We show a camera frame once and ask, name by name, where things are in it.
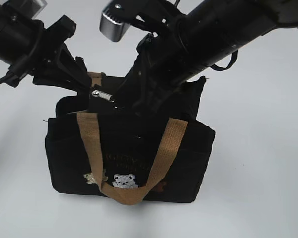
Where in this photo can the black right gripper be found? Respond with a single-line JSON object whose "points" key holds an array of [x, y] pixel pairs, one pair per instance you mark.
{"points": [[159, 70]]}

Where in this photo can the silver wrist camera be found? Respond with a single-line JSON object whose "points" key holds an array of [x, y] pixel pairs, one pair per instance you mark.
{"points": [[117, 17]]}

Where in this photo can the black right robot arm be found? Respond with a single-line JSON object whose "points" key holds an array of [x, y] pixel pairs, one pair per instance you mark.
{"points": [[195, 42]]}

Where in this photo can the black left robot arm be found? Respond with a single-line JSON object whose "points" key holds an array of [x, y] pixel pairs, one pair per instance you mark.
{"points": [[13, 11]]}

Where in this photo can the silver zipper pull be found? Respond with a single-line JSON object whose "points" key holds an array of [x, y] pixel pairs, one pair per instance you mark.
{"points": [[106, 96]]}

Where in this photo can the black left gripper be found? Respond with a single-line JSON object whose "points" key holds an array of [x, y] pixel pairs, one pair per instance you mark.
{"points": [[41, 53]]}

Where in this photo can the black canvas tote bag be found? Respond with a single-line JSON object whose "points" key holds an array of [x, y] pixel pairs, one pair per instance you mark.
{"points": [[94, 148]]}

